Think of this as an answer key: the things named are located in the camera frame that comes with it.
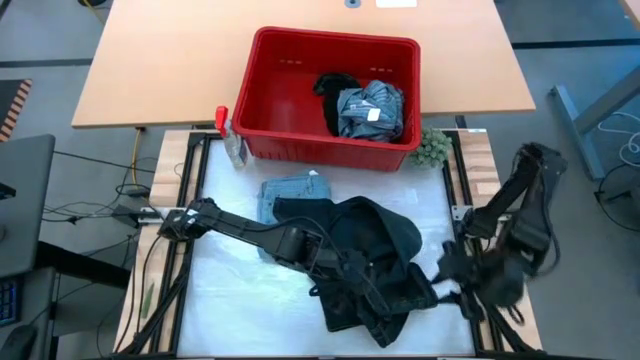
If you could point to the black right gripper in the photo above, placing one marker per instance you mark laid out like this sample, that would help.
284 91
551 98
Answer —
500 282

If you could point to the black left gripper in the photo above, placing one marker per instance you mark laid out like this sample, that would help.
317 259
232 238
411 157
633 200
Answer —
365 285

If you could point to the black trousers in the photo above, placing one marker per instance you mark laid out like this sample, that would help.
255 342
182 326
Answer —
380 225

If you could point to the light blue denim jeans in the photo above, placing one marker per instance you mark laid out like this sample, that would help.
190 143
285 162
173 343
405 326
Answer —
295 192

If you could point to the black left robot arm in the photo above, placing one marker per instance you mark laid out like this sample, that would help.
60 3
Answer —
240 232

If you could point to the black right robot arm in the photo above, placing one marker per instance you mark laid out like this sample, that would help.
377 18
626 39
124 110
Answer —
530 200

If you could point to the white plastic table cover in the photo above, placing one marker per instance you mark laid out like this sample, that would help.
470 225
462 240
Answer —
240 310

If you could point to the blue striped garment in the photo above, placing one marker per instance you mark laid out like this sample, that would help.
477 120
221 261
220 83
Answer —
370 110

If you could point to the grey metal desk leg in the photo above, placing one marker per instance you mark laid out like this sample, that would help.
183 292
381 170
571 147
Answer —
590 120

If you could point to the red ribbed plastic bin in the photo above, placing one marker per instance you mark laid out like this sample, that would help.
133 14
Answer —
280 100

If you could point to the green pen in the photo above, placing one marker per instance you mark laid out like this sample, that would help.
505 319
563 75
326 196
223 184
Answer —
148 300

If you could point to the white paper label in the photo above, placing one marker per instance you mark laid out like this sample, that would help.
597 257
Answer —
395 3

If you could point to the light wooden desk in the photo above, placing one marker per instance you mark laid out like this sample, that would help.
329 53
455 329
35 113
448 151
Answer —
175 60

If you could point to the grey office desk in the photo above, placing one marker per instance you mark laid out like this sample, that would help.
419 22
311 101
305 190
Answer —
40 310

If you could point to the grey side table top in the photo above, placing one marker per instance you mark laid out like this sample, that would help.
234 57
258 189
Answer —
25 200

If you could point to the backlit keyboard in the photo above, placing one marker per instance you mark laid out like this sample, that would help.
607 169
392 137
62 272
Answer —
7 300

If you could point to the silver metal bracket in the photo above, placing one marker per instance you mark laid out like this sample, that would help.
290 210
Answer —
461 212

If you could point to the black aluminium rig frame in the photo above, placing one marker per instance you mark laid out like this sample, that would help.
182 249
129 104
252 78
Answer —
480 335

